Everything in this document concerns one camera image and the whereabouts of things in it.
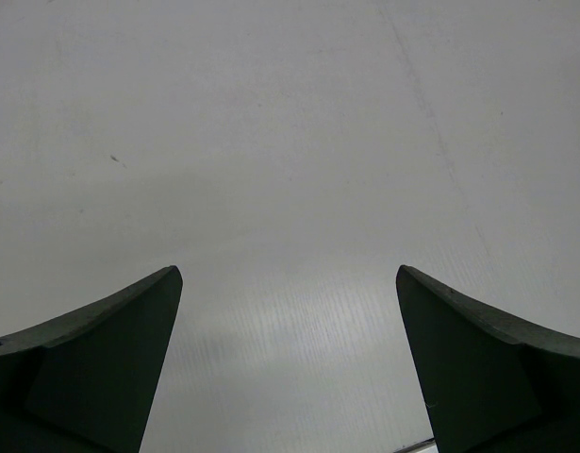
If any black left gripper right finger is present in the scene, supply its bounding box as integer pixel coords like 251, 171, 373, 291
396, 265, 580, 452

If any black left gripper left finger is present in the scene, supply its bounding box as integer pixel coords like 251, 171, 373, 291
0, 266, 183, 452

